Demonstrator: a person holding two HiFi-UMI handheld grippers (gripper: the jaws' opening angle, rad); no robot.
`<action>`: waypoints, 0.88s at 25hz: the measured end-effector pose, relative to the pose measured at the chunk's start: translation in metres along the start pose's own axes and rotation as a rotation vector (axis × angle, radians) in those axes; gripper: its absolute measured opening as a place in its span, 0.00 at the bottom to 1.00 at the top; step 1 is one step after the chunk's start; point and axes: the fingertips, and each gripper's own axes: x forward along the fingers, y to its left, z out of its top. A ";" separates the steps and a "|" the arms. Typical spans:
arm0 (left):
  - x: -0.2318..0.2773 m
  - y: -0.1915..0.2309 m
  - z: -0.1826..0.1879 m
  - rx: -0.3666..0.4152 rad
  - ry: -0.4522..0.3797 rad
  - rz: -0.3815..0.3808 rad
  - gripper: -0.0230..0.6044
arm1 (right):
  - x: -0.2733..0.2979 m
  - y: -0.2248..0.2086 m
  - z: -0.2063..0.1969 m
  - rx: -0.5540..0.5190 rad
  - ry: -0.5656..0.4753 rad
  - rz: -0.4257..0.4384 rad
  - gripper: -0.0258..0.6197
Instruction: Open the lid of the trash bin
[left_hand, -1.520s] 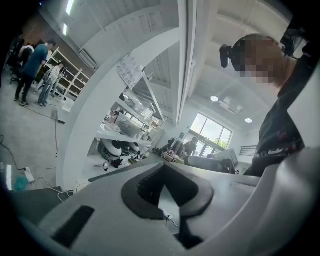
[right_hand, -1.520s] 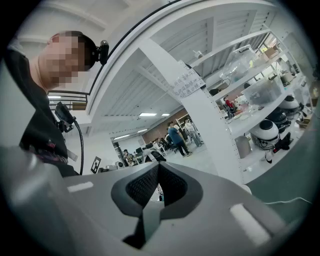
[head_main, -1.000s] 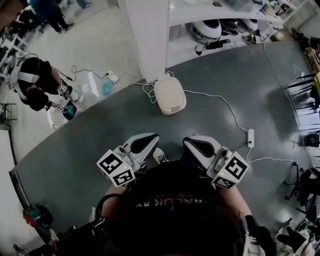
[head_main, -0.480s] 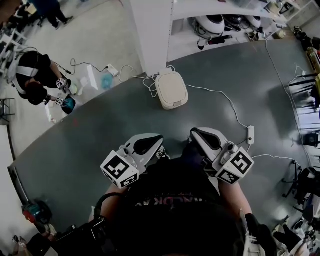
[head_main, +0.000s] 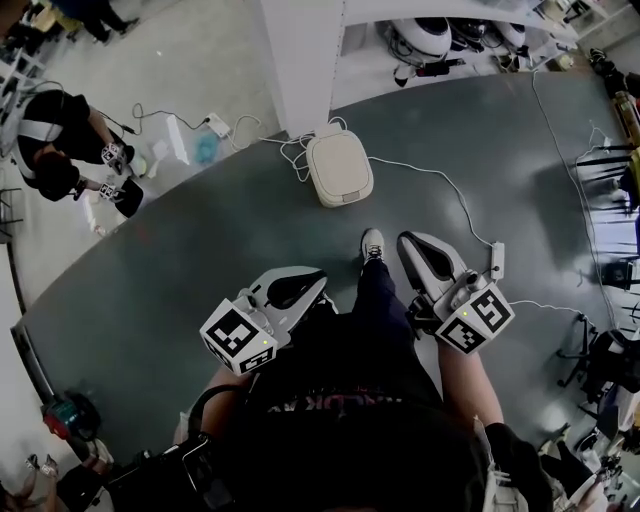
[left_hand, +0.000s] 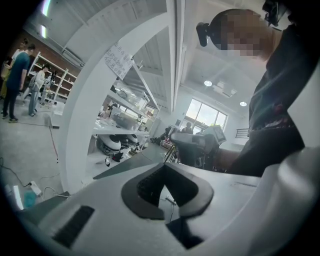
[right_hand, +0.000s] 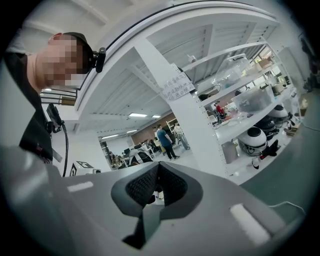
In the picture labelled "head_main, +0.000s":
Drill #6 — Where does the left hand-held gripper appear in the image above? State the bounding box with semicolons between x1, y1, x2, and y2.
199;266;330;376

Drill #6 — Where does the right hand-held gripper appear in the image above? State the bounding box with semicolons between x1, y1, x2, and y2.
397;230;516;356

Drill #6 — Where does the white trash bin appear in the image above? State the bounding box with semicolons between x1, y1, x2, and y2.
304;123;375;209

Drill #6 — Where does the person's left forearm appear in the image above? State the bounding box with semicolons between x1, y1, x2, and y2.
198;367;252;444

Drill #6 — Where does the person's right forearm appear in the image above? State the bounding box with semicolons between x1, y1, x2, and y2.
438;343;506;429

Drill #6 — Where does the white power adapter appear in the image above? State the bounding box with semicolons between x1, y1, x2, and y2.
489;241;506;281

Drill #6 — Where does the person's dark trouser leg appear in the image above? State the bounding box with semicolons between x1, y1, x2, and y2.
348;258;442;401

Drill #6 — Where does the person's white sneaker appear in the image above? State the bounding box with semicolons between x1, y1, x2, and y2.
360;228;386;267

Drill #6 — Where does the black waist-worn device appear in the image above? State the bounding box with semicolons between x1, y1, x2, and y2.
180;433;237;509

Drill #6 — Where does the black office chair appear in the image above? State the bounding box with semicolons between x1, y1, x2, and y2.
556;309;640;404

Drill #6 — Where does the person's black shirt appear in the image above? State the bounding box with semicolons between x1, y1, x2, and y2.
219;324;554;512

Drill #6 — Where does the red and teal tool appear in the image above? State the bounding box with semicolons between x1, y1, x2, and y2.
41;391;103;442

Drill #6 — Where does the light blue crumpled bag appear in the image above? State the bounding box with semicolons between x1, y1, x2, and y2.
193;132;220;164

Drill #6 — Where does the white flat board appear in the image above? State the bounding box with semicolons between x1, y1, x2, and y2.
164;113;192;167

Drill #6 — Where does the white power strip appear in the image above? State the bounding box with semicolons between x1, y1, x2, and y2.
203;112;233;139

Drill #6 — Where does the white partition column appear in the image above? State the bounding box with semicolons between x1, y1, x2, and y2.
258;0;347;137

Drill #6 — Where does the white rounded robot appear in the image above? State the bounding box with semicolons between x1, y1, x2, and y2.
388;17;454;67

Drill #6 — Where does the white floor cable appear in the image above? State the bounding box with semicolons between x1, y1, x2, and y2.
368;155;495;247

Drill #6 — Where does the long thin white cable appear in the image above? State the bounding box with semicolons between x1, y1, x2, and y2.
530;69;619;329

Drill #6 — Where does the looped white cable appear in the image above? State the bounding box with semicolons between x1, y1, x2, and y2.
259;115;351;184

